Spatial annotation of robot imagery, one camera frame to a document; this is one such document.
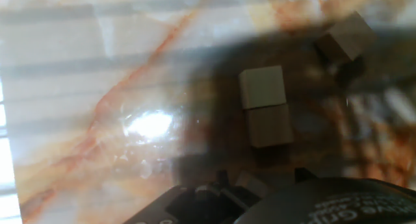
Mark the orange marble pattern sheet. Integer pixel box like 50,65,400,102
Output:
0,0,416,224

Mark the small wooden cube block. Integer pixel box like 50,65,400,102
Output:
246,104,294,149
314,11,378,65
239,65,287,110
234,170,271,199

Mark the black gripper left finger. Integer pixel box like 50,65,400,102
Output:
123,169,261,224

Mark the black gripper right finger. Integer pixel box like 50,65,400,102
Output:
294,167,318,183

